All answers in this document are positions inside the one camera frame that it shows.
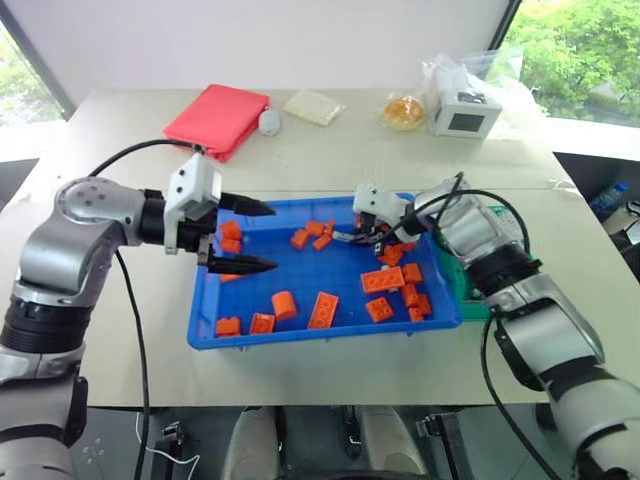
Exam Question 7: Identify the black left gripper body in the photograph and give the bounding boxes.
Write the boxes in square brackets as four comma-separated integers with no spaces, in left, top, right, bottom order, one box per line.
[178,207,222,267]

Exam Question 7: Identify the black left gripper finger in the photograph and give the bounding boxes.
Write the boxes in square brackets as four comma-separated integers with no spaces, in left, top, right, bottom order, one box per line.
[206,254,279,276]
[217,191,278,218]

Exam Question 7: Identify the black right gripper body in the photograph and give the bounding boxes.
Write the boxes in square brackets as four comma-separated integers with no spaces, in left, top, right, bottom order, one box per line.
[355,212,396,245]

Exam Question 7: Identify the blue plastic bin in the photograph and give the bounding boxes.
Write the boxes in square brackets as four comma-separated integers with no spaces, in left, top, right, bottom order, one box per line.
[186,195,464,352]

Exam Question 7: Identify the green plastic bin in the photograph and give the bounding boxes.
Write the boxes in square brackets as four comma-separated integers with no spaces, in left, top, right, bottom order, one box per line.
[433,203,544,322]

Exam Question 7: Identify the large orange building brick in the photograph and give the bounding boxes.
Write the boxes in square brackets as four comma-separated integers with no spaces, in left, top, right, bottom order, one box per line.
[360,266,406,294]

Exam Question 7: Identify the rounded orange building brick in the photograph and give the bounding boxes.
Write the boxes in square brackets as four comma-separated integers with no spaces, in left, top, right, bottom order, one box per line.
[270,290,300,322]

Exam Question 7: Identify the long orange building brick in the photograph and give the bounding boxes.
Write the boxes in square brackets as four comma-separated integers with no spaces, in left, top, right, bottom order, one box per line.
[306,291,340,331]

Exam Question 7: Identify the small white round object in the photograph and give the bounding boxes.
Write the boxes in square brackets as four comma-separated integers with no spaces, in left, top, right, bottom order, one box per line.
[257,108,283,137]

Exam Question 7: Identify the red folded cloth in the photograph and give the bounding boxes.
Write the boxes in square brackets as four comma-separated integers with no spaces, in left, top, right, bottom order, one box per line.
[162,83,272,163]

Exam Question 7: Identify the wrapped yellow bread bun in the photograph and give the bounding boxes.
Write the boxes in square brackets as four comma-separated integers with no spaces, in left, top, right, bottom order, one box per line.
[381,94,428,133]

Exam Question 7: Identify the white packet in plastic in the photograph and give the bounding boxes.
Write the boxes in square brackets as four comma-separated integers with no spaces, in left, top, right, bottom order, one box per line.
[281,89,348,127]

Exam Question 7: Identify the white cube box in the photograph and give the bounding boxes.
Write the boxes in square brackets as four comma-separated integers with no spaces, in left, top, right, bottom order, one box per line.
[428,66,503,142]

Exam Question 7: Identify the grey rounded robot leg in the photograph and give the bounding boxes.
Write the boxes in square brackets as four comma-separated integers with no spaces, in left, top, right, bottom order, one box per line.
[221,406,282,480]
[358,405,427,480]

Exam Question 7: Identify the clear plastic bag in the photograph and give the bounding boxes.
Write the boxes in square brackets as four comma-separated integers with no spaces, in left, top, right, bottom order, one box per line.
[419,48,544,132]

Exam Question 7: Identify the blue capped water bottle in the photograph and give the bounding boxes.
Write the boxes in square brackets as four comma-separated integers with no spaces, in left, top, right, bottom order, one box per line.
[588,181,632,217]

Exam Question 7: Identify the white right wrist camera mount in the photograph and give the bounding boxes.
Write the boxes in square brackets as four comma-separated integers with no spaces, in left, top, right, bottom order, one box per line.
[352,184,416,222]

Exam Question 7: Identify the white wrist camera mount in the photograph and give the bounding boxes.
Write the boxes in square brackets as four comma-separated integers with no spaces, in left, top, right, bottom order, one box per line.
[166,153,223,256]
[352,184,416,222]

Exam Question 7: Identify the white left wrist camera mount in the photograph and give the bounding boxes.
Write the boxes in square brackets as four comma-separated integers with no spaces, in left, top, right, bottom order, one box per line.
[166,153,223,256]

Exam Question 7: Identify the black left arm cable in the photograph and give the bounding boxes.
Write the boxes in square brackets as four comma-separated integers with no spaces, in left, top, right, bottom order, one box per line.
[88,139,207,480]

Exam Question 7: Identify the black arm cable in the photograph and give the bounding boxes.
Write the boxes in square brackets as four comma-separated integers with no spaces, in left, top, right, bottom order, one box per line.
[88,139,207,480]
[372,171,564,480]

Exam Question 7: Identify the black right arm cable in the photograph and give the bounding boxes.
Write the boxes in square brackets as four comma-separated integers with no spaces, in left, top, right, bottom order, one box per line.
[372,171,564,480]

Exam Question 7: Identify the black metal bracket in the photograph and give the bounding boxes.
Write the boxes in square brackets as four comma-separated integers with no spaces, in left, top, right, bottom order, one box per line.
[152,421,187,480]
[415,412,474,480]

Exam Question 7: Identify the thin white cable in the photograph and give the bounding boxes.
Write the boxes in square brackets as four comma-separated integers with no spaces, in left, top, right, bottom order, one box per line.
[133,413,202,480]

